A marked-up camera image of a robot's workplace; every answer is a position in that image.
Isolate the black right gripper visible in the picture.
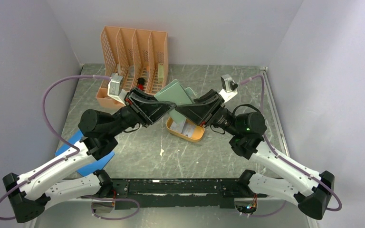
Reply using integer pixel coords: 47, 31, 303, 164
175, 89, 240, 136

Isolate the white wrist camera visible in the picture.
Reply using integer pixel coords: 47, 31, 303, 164
107, 73, 127, 105
219, 74, 239, 103

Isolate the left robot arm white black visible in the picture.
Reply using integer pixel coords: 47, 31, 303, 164
2, 89, 176, 223

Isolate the yellow oval tray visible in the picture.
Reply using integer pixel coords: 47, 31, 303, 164
166, 117, 205, 143

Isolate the peach plastic file organizer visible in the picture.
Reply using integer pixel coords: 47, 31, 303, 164
100, 26, 169, 95

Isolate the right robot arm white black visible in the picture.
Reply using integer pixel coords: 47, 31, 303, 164
176, 90, 335, 220

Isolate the card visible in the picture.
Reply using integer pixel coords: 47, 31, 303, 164
170, 120, 196, 137

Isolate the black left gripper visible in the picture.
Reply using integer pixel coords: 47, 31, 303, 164
107, 86, 176, 136

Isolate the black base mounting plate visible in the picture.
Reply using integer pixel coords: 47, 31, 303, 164
80, 178, 268, 210

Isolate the pale green eraser box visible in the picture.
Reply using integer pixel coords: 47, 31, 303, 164
157, 63, 164, 84

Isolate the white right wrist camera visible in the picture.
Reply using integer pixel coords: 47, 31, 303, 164
219, 74, 239, 103

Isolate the red black small bottle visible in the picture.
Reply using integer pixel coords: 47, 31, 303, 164
136, 77, 145, 91

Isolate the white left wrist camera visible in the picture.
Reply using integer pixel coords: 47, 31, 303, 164
107, 73, 127, 105

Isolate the aluminium rail frame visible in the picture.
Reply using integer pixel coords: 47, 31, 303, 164
23, 66, 319, 228

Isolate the blue notebook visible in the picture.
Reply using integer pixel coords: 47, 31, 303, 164
55, 131, 115, 176

